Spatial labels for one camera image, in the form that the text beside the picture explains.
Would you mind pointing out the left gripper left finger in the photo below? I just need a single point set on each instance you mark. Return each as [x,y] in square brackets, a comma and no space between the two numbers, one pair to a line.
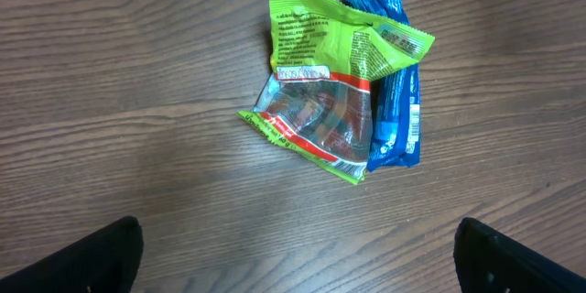
[104,261]

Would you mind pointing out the green snack bag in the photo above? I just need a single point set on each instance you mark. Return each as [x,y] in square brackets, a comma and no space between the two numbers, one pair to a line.
[318,99]

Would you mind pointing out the blue snack wrapper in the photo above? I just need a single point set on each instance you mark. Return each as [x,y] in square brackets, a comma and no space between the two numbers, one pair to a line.
[396,138]

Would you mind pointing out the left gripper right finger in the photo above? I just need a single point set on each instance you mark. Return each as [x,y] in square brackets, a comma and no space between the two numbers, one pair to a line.
[488,261]

